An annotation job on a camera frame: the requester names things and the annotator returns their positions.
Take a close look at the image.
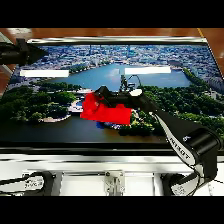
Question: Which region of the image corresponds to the black cable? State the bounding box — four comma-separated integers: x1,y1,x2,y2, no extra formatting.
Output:
0,173,44,188

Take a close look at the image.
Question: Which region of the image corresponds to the red garment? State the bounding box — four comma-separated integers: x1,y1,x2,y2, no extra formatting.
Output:
79,92,134,126

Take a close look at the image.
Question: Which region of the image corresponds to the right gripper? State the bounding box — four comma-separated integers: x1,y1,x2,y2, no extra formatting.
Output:
103,90,134,110

